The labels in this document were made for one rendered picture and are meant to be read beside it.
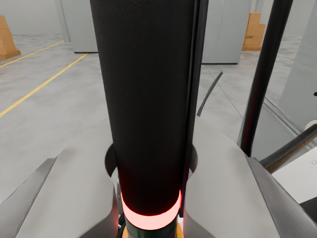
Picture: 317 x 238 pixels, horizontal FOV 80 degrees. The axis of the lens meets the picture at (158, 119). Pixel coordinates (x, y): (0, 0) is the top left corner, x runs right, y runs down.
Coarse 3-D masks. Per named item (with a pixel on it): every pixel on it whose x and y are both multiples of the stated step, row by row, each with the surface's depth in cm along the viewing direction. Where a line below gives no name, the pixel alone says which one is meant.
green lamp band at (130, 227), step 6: (126, 222) 11; (174, 222) 11; (132, 228) 11; (138, 228) 10; (162, 228) 10; (168, 228) 11; (174, 228) 11; (132, 234) 11; (138, 234) 11; (144, 234) 10; (150, 234) 10; (156, 234) 10; (162, 234) 11; (168, 234) 11
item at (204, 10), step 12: (204, 0) 6; (204, 12) 6; (204, 24) 6; (192, 36) 7; (204, 36) 6; (192, 48) 7; (192, 60) 7; (192, 72) 7; (192, 84) 7; (192, 96) 7; (192, 108) 8; (192, 120) 8; (192, 132) 8; (180, 192) 11; (180, 204) 11; (180, 216) 11
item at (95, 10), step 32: (96, 0) 5; (128, 0) 5; (160, 0) 5; (192, 0) 6; (96, 32) 6; (128, 32) 5; (160, 32) 5; (128, 64) 6; (160, 64) 6; (128, 96) 6; (160, 96) 6; (128, 128) 7; (160, 128) 7; (128, 160) 8; (160, 160) 8; (128, 192) 9; (160, 192) 9
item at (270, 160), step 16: (288, 0) 10; (272, 16) 11; (288, 16) 11; (272, 32) 11; (272, 48) 11; (272, 64) 12; (256, 80) 13; (256, 96) 13; (256, 112) 14; (288, 144) 25; (272, 160) 22
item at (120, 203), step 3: (117, 183) 65; (117, 186) 65; (117, 189) 65; (120, 189) 59; (117, 192) 65; (120, 192) 60; (117, 195) 65; (120, 195) 61; (117, 198) 65; (120, 198) 61; (117, 201) 65; (120, 201) 61; (120, 204) 62; (120, 207) 62; (120, 210) 62; (123, 210) 59; (120, 213) 63
